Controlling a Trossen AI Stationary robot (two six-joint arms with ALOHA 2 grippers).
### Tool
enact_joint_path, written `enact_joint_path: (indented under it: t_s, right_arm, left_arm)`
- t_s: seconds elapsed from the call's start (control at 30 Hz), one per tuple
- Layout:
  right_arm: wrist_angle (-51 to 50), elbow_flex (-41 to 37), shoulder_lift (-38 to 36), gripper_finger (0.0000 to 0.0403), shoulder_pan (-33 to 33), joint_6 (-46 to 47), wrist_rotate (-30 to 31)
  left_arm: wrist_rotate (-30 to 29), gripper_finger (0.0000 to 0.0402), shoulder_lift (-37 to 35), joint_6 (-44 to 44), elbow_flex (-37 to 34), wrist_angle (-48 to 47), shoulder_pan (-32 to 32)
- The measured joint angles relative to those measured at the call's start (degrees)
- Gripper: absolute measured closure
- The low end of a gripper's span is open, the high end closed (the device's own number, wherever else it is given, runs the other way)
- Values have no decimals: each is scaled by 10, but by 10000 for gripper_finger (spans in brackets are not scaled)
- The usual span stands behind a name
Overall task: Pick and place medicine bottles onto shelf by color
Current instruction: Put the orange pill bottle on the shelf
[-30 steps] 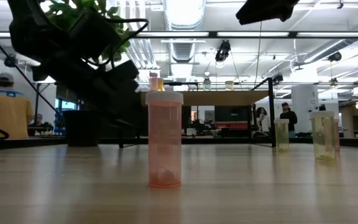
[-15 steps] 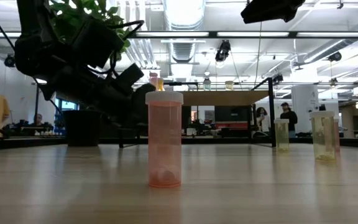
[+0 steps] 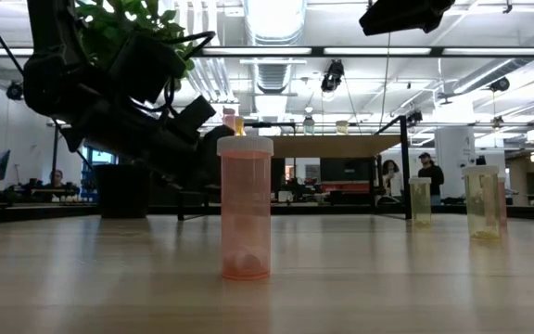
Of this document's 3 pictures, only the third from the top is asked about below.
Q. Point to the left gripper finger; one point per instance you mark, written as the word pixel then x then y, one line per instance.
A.
pixel 211 158

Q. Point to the pale blue bottle white cap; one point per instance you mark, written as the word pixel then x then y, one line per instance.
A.
pixel 308 126

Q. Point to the clear tube with pale cap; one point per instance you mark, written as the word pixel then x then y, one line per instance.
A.
pixel 341 127

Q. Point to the yellow bottle white cap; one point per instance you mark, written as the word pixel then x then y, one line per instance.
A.
pixel 420 201
pixel 482 204

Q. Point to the wooden shelf black metal legs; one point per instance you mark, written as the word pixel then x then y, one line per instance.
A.
pixel 341 146

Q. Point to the blue lit screen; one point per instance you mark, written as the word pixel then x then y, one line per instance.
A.
pixel 102 157

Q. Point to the black overhead light bar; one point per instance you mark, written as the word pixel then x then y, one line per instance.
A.
pixel 436 51

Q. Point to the green plant in black pot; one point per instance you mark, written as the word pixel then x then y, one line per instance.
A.
pixel 123 195

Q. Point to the person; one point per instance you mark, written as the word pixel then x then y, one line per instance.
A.
pixel 56 178
pixel 430 178
pixel 391 178

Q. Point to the red toolbox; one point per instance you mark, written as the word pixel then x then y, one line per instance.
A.
pixel 346 187

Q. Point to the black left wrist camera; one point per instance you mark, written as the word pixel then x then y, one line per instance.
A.
pixel 148 67

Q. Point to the black ceiling-hung camera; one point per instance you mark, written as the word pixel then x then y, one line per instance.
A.
pixel 332 74
pixel 499 84
pixel 415 116
pixel 14 90

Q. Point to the black table edge rail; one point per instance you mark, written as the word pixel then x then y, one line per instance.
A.
pixel 40 215

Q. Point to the silver ventilation duct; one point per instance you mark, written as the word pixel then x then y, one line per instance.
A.
pixel 274 28

